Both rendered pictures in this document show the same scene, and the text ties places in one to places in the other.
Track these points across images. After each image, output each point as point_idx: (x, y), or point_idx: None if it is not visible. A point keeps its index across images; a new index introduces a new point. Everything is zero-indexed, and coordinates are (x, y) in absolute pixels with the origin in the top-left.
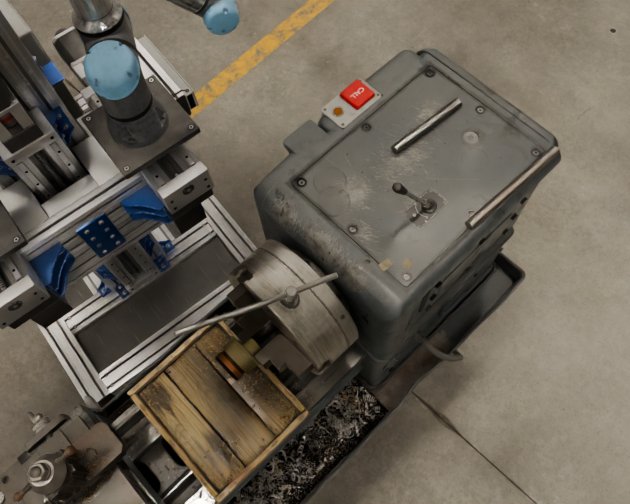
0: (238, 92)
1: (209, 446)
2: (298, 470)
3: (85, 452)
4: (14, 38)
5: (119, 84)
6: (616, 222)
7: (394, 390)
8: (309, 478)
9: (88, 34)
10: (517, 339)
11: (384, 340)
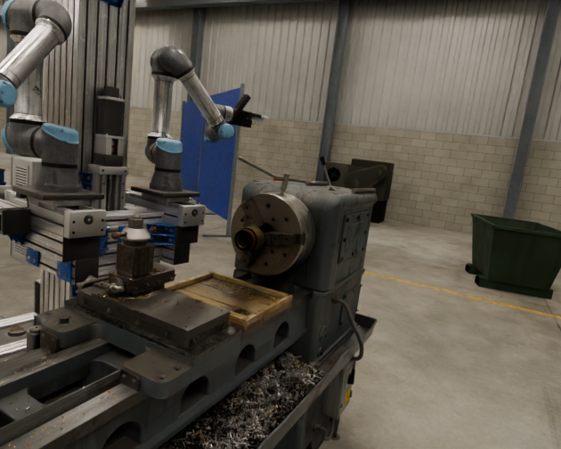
0: None
1: (226, 309)
2: (280, 393)
3: None
4: (127, 121)
5: (175, 144)
6: (406, 371)
7: (328, 369)
8: (289, 404)
9: (157, 137)
10: (385, 426)
11: (329, 244)
